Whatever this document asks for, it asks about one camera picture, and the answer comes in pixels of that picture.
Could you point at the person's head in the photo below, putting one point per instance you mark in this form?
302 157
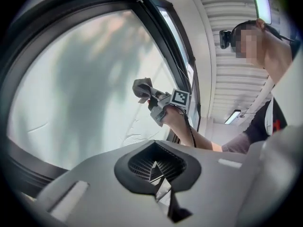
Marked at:
265 51

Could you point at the black framed glass window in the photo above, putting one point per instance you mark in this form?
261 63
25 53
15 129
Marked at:
14 63

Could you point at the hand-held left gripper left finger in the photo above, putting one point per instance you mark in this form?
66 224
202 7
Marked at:
99 193

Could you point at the ceiling strip light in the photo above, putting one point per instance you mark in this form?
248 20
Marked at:
232 116
261 1

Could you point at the person's right forearm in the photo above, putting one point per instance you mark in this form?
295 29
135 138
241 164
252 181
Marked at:
198 136

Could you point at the frosted window glass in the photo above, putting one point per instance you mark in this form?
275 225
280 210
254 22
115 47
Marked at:
82 91

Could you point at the black head camera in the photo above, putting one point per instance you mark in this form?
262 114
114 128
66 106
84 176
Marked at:
225 39

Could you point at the person's black printed shirt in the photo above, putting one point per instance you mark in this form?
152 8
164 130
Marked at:
255 126

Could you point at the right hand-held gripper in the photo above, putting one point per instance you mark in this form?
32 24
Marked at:
180 98

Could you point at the narrow clear window pane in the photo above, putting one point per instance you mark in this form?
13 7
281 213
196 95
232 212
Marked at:
176 37

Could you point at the grey cloth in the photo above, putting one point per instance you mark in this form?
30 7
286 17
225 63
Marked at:
142 91

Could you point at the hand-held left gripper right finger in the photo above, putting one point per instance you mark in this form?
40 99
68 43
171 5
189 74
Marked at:
213 185

